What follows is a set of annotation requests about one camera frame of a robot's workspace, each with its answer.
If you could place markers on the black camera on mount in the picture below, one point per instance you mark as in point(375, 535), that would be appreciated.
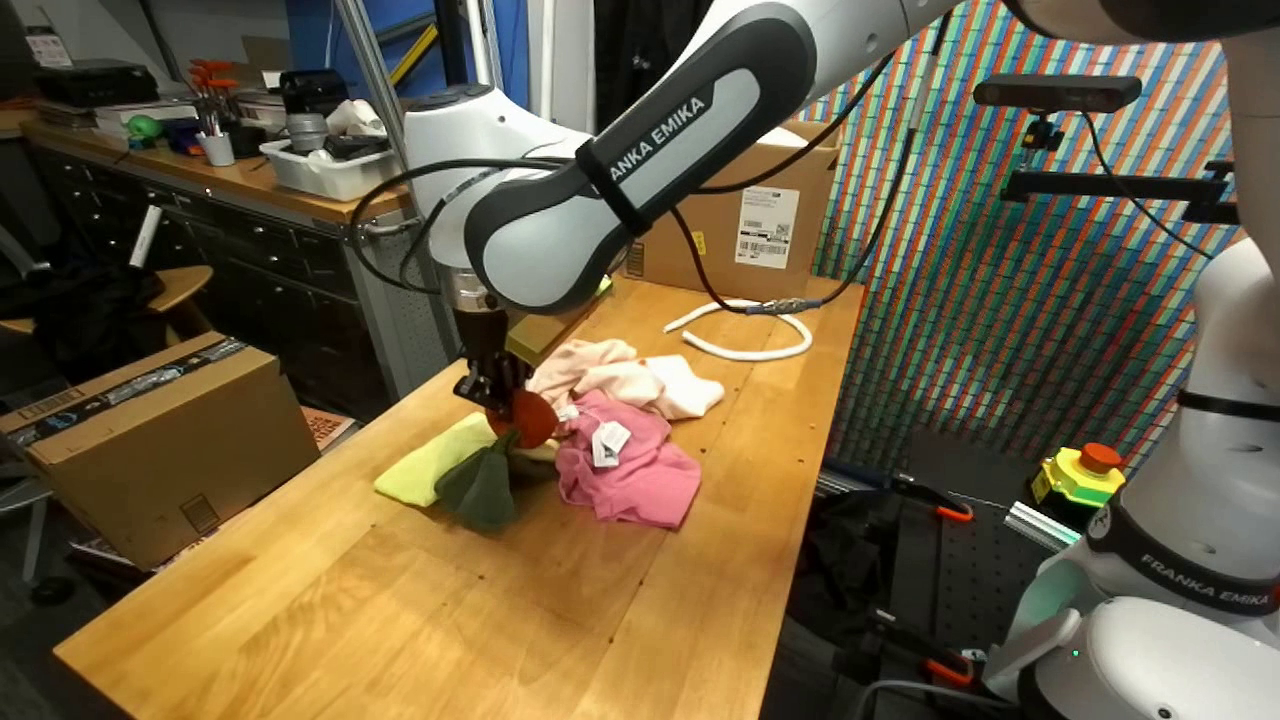
point(1040, 98)

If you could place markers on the pink cloth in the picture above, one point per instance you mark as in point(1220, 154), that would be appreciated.
point(621, 466)

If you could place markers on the peach shirt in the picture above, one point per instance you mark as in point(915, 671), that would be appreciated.
point(664, 385)

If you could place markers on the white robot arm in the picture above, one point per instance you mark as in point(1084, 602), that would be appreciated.
point(534, 212)

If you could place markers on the yellow red emergency stop button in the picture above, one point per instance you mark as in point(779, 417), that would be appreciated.
point(1091, 475)

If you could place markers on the red green plush toy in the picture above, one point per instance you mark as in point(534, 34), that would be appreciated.
point(483, 489)

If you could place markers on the yellow-green cloth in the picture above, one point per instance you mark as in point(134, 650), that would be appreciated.
point(416, 475)

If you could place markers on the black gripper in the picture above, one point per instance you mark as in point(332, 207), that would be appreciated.
point(490, 370)

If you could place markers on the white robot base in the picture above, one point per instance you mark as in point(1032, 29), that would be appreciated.
point(1165, 608)

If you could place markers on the large cardboard box on table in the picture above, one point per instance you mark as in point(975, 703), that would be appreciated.
point(763, 222)

